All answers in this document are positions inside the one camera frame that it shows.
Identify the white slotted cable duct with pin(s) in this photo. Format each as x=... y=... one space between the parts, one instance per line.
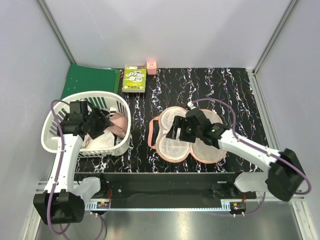
x=97 y=206

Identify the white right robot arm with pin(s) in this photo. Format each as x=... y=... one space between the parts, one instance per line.
x=284 y=173

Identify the small pink box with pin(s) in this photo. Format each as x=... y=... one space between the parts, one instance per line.
x=151 y=67

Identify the white plastic laundry basket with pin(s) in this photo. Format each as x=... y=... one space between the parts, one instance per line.
x=111 y=102

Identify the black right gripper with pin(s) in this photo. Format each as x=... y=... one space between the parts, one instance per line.
x=180 y=122

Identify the green cutting mat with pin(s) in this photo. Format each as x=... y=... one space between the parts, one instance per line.
x=83 y=79

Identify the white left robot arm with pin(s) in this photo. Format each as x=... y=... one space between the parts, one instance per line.
x=61 y=202

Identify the pink satin bra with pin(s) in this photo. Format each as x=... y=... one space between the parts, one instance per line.
x=117 y=125

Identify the green card box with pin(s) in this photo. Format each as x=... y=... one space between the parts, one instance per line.
x=134 y=79

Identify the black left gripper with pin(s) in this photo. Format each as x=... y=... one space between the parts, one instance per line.
x=103 y=122

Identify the white bra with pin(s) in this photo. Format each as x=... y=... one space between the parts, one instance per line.
x=106 y=140

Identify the pink mesh bra laundry bag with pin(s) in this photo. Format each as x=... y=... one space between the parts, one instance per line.
x=176 y=151

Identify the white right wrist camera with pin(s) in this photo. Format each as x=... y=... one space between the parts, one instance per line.
x=191 y=106

